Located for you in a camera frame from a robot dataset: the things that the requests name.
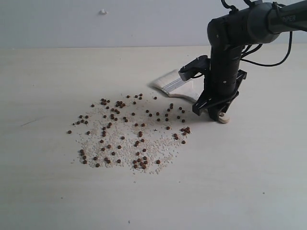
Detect wooden paint brush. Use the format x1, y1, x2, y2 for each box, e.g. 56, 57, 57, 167
149, 69, 203, 104

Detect scattered brown pellets and grains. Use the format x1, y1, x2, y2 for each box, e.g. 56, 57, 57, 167
65, 93, 191, 174

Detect white wall hook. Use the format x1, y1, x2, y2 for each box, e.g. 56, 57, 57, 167
99, 9, 108, 15

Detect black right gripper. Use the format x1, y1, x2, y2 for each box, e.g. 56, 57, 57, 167
192, 46, 247, 121

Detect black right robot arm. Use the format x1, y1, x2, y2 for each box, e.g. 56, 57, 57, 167
192, 0, 307, 121

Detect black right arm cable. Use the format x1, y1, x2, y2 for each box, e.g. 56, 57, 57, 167
239, 31, 294, 67

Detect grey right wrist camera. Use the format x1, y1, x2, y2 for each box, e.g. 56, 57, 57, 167
178, 55, 210, 81

